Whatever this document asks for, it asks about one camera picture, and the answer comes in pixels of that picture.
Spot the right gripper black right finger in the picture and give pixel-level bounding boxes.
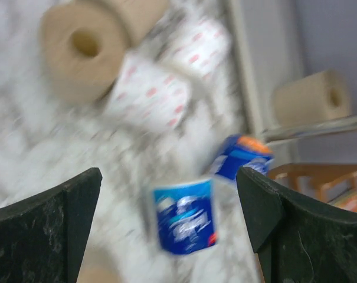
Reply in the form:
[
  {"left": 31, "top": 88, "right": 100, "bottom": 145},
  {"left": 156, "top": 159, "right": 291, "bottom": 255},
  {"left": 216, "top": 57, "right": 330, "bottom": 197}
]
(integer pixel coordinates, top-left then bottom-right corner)
[{"left": 237, "top": 167, "right": 357, "bottom": 282}]

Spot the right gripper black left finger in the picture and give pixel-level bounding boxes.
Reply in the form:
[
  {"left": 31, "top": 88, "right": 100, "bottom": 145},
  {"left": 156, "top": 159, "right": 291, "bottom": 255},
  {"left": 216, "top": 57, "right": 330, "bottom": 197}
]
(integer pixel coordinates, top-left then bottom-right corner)
[{"left": 0, "top": 167, "right": 102, "bottom": 282}]

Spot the brown paper roll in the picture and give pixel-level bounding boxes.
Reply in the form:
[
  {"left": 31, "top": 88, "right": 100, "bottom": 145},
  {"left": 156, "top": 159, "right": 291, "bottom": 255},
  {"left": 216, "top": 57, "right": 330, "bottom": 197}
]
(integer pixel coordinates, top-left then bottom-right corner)
[
  {"left": 40, "top": 1, "right": 130, "bottom": 104},
  {"left": 106, "top": 0, "right": 170, "bottom": 46},
  {"left": 77, "top": 265, "right": 123, "bottom": 283},
  {"left": 271, "top": 70, "right": 352, "bottom": 127}
]

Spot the white two-tier shelf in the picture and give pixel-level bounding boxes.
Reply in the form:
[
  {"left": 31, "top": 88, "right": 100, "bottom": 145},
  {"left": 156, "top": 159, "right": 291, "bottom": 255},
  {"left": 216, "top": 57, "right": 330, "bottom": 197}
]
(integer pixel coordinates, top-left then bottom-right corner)
[{"left": 225, "top": 1, "right": 357, "bottom": 167}]

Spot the brown wooden rack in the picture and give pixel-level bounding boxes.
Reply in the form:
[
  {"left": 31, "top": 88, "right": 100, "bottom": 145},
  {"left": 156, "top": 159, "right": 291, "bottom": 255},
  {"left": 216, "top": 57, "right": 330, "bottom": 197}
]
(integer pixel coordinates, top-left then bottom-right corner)
[{"left": 268, "top": 163, "right": 357, "bottom": 213}]

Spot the blue wrapped roll upper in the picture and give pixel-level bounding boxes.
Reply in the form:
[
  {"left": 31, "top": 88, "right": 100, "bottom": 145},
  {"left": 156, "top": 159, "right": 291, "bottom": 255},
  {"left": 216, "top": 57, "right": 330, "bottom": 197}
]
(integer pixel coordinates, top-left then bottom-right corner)
[{"left": 209, "top": 134, "right": 274, "bottom": 182}]

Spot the blue wrapped roll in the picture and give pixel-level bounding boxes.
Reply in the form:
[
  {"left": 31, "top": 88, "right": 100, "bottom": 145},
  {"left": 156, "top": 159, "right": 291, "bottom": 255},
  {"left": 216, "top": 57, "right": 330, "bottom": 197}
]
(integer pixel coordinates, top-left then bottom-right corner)
[
  {"left": 148, "top": 176, "right": 218, "bottom": 255},
  {"left": 209, "top": 134, "right": 274, "bottom": 182}
]

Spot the blue wrapped roll lower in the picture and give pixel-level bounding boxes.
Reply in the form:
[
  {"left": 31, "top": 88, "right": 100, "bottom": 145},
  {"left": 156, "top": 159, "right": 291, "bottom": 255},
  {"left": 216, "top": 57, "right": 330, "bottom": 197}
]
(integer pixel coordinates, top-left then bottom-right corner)
[{"left": 148, "top": 176, "right": 218, "bottom": 255}]

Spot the white red-dotted roll front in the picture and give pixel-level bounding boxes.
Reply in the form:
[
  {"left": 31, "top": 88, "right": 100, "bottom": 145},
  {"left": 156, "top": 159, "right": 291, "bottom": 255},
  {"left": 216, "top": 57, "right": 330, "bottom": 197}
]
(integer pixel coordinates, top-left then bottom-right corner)
[{"left": 103, "top": 51, "right": 192, "bottom": 133}]

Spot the white red-dotted roll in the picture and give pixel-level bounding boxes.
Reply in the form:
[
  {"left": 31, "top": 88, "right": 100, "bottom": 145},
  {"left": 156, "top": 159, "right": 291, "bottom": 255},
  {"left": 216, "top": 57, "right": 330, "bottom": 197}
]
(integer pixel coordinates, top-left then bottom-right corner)
[
  {"left": 160, "top": 17, "right": 232, "bottom": 81},
  {"left": 103, "top": 51, "right": 192, "bottom": 133}
]

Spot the white red-dotted roll rear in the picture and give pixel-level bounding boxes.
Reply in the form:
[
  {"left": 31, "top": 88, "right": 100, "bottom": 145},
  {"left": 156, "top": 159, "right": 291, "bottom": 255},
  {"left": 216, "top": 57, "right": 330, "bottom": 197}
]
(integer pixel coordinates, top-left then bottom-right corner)
[{"left": 160, "top": 17, "right": 232, "bottom": 81}]

